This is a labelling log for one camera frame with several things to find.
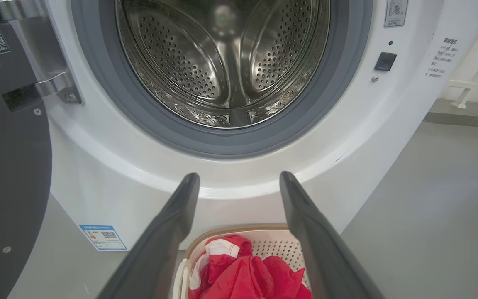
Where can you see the cream laundry basket brown rim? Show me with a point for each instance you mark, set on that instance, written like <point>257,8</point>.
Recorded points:
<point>278,245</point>

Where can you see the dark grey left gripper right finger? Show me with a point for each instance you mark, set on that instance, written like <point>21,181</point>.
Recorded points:
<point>322,253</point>

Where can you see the stainless steel washer drum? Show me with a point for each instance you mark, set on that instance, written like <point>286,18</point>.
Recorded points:
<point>181,54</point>

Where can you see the white front-load washing machine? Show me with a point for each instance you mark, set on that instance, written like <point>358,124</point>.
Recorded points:
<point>106,182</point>

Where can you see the chrome door hinge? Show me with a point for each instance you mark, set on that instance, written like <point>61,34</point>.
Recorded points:
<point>54,85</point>

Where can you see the grey square warning sticker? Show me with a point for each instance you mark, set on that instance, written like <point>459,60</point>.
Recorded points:
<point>396,12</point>

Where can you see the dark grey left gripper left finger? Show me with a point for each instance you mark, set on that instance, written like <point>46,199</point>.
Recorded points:
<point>160,253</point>

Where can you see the printed text notice sticker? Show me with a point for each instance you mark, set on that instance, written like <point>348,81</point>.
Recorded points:
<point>442,58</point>

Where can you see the black door latch socket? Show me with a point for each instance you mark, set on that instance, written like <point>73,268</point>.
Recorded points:
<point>385,61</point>

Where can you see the red and white jersey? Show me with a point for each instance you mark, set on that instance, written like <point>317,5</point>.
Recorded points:
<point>239,278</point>

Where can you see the blue energy label sticker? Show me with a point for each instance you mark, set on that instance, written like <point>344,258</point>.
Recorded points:
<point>103,237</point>

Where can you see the white metal railing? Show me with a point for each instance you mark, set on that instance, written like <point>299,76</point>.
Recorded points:
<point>473,86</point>

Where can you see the dark washing machine door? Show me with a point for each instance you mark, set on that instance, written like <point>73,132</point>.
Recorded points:
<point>10,166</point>

